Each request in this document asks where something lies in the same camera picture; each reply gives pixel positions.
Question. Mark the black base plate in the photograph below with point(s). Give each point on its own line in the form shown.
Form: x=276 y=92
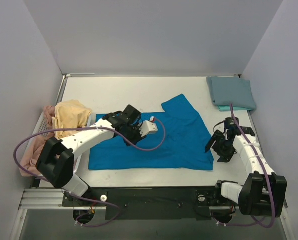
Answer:
x=157 y=213

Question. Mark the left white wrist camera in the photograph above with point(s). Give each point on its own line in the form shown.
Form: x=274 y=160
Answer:
x=147 y=128

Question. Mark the folded grey-blue t shirt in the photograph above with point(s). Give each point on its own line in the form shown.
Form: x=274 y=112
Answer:
x=230 y=90

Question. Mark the bright blue t shirt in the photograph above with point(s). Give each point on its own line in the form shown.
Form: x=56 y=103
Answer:
x=179 y=143

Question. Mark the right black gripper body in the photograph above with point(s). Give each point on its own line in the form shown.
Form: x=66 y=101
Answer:
x=220 y=145

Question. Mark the folded teal t shirt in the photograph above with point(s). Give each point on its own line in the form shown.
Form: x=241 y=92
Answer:
x=226 y=108

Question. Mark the aluminium rail frame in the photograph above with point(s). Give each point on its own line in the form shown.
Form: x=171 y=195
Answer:
x=39 y=197

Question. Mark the dusty pink t shirt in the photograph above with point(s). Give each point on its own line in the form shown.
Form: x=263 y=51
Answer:
x=26 y=161

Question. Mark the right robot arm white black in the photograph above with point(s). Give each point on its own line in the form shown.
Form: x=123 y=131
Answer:
x=263 y=191

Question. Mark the white perforated plastic basket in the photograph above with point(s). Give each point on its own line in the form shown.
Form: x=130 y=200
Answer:
x=45 y=124

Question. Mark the pale yellow t shirt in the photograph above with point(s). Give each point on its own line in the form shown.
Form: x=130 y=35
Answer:
x=70 y=114

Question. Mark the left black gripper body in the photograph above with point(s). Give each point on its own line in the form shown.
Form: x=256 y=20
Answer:
x=133 y=133

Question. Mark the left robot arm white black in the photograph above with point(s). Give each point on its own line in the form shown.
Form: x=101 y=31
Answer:
x=56 y=161

